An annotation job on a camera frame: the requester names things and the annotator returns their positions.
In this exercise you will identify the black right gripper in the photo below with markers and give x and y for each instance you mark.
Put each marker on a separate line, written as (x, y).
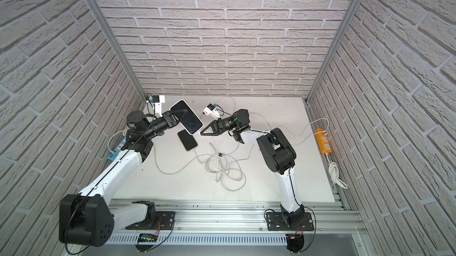
(217, 126)

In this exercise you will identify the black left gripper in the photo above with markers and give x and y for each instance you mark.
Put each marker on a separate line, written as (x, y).
(171, 117)

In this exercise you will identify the phone with light green case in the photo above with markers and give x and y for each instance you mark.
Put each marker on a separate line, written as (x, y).
(187, 140)

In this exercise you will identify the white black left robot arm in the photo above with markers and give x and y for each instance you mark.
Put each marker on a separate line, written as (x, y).
(85, 218)

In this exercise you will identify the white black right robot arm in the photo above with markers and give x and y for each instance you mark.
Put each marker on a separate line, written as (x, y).
(278, 155)

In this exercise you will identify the phone with pink case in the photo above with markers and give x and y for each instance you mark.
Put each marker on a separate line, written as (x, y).
(191, 122)

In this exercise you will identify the orange power strip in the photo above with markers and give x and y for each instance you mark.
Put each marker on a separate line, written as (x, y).
(323, 141)

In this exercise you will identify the small green circuit board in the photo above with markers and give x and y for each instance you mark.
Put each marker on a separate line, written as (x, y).
(147, 238)

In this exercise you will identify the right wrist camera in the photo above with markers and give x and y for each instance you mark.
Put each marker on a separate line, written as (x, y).
(212, 110)

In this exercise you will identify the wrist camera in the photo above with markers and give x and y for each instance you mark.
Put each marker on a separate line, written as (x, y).
(212, 110)
(156, 102)

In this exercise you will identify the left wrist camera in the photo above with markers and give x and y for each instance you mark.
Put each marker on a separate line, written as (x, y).
(156, 102)

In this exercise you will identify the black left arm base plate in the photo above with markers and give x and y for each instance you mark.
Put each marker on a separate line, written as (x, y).
(162, 220)

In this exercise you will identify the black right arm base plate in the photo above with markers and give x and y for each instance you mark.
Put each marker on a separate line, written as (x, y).
(279, 221)

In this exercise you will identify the white perforated cable duct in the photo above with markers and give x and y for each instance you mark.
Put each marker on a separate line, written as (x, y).
(219, 239)

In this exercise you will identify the aluminium front rail frame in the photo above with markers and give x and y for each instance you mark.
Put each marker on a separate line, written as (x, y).
(248, 217)

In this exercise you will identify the aluminium corner post left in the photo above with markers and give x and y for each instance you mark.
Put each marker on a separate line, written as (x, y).
(116, 47)

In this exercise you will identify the aluminium corner post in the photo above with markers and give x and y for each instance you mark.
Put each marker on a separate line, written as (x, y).
(344, 26)
(116, 47)

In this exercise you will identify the aluminium corner post right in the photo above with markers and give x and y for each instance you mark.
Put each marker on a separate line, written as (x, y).
(344, 26)

